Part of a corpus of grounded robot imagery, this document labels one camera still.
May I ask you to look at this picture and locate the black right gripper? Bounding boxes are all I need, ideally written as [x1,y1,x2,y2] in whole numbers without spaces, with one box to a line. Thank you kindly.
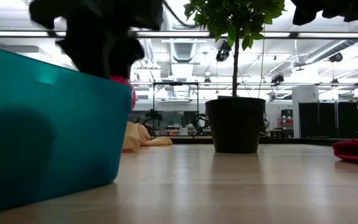
[290,0,358,26]

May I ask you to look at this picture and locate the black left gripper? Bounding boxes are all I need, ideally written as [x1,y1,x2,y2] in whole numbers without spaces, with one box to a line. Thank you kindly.
[29,0,164,79]

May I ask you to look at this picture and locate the pink toy dragon fruit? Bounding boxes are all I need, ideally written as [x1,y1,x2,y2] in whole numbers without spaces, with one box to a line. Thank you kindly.
[109,75,137,110]

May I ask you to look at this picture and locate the small green leafy tree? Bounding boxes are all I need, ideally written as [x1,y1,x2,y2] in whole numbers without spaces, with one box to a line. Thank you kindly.
[183,0,286,98]

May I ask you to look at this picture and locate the white pillar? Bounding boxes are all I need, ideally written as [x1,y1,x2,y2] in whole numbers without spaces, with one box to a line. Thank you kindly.
[291,86,319,139]

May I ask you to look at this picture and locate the teal plastic container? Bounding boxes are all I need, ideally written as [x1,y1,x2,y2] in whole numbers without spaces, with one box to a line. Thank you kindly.
[0,43,134,217]

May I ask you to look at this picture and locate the shelf with red bins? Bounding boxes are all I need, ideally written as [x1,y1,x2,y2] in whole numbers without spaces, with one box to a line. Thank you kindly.
[280,108,295,138]

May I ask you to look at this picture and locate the black partition panels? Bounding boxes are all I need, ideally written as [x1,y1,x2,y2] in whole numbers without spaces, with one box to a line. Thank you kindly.
[298,101,358,139]

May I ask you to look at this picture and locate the black plant pot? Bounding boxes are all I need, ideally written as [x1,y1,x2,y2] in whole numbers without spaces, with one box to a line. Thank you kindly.
[204,97,266,154]

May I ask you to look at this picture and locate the red folded cloth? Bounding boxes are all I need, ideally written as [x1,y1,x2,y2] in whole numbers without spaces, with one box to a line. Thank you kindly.
[333,138,358,166]

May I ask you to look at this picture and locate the black overhead frame rail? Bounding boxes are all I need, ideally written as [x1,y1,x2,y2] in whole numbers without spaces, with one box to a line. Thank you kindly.
[0,30,358,40]

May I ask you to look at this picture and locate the black hanging ceiling camera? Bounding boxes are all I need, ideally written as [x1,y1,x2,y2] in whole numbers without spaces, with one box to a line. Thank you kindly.
[328,52,344,63]
[215,40,232,63]
[271,73,285,85]

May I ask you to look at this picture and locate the black table edge rail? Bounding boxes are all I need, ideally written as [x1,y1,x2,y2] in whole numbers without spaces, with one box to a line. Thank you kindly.
[171,136,347,146]

